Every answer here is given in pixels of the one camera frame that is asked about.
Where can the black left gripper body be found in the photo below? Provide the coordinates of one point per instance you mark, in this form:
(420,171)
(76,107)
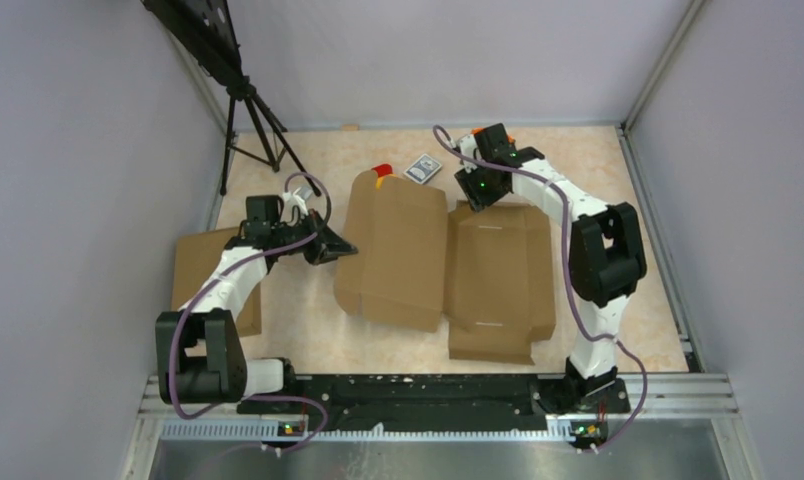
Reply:
(307,224)

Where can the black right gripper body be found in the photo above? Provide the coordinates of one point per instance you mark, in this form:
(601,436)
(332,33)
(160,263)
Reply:
(475,181)

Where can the large cardboard box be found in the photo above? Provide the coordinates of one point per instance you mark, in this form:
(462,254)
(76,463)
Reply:
(422,262)

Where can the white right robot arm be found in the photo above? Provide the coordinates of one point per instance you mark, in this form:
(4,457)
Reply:
(603,256)

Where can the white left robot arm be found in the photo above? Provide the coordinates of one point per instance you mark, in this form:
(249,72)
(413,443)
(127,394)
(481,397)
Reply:
(200,359)

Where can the blue playing card box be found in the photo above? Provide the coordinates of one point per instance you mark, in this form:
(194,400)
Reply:
(423,169)

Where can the small folded cardboard box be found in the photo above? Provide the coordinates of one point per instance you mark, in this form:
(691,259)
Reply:
(196,257)

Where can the yellow oval toy block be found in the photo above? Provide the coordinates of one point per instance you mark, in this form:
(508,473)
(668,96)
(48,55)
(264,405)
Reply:
(381,180)

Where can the red oval plastic block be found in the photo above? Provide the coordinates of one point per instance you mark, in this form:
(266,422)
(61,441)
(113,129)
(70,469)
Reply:
(383,170)

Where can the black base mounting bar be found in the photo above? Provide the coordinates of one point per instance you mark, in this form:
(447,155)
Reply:
(437,403)

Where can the black tripod stand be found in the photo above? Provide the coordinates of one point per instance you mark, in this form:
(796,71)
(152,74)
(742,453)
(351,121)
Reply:
(206,30)

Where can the aluminium front rail frame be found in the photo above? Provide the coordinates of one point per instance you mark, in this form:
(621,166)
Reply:
(670,400)

